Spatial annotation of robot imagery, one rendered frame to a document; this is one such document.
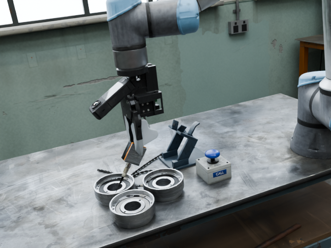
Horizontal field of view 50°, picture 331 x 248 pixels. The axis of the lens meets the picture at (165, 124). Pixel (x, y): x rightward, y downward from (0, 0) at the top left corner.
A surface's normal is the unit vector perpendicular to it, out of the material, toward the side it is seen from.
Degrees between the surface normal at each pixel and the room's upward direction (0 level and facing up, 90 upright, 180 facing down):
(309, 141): 72
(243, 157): 0
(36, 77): 90
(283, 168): 0
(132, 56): 90
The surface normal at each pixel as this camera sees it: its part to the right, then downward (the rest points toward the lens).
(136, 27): 0.09, 0.53
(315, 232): -0.11, -0.92
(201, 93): 0.37, 0.31
